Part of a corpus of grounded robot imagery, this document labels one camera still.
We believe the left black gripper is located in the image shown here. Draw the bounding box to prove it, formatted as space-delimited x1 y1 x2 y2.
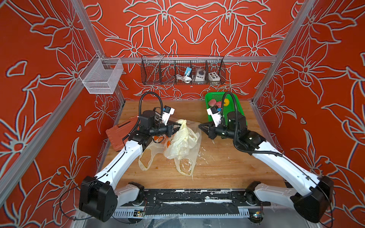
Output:
149 120 183 138

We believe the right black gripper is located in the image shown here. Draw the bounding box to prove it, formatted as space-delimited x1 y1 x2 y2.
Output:
198 121 240 142

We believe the yellow translucent plastic bag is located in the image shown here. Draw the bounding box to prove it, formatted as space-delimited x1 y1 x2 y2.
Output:
138 119 202 176

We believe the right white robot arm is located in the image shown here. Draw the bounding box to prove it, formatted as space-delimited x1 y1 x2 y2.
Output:
199 108 334 223

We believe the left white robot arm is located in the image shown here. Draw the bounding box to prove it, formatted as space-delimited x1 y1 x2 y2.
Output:
79 106 180 222

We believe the orange-print plastic bag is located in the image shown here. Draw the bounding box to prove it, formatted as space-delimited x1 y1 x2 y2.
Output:
152 135 171 147

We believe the pink peach top left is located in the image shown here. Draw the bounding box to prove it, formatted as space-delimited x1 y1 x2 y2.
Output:
208 99 217 107

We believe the yellow peach top right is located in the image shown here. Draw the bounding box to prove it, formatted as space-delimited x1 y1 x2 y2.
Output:
223 98 230 106

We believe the grey controller device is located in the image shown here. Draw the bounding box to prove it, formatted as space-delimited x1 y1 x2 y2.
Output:
194 68 206 83

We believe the white button box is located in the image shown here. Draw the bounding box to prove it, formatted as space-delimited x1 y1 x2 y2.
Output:
208 72 221 82

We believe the blue white small box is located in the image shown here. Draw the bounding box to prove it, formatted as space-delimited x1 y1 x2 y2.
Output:
184 67 192 77

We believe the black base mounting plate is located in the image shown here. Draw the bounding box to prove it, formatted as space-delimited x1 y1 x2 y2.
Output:
133 189 271 218

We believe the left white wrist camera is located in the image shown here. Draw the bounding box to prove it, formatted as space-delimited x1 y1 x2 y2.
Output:
162 105 175 125

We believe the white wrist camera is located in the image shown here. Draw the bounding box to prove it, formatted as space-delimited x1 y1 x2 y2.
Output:
207 105 221 127
162 105 175 125

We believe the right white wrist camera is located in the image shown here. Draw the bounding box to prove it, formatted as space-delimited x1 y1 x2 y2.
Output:
207 105 221 127

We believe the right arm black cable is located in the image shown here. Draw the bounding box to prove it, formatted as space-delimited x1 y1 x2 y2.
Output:
221 92 334 228

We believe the black wire wall basket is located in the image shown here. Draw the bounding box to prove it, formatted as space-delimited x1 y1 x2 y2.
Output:
141 54 226 86

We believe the clear acrylic wall box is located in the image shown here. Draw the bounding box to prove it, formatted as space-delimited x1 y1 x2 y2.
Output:
80 59 124 95

